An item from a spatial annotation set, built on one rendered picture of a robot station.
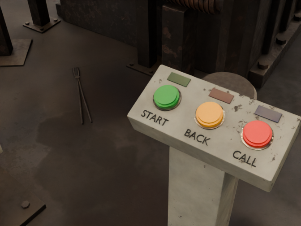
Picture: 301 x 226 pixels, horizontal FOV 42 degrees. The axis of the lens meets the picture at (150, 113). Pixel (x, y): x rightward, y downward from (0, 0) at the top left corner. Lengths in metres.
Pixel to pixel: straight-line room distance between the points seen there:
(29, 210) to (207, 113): 0.77
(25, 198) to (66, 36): 0.91
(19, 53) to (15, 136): 0.50
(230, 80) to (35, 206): 0.71
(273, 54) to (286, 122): 1.11
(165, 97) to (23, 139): 0.91
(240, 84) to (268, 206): 0.55
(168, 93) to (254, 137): 0.15
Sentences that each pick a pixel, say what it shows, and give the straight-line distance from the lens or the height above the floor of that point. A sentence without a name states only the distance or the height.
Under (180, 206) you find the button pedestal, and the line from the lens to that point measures 0.75.
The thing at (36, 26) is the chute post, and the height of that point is 0.01.
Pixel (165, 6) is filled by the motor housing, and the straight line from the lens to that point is 1.28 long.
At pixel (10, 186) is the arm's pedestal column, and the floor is 0.02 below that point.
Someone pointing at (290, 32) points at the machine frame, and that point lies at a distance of 1.86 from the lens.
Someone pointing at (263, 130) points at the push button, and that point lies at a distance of 0.58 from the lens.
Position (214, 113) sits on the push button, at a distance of 0.59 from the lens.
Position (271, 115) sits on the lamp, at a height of 0.61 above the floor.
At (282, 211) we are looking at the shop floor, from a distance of 1.26.
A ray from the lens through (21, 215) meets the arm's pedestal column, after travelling 1.24.
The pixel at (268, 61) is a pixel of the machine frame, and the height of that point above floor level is 0.07.
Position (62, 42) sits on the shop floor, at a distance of 1.90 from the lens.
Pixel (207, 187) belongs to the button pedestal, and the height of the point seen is 0.48.
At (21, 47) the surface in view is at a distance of 1.90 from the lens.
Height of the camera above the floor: 1.02
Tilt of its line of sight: 44 degrees down
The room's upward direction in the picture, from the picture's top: 1 degrees counter-clockwise
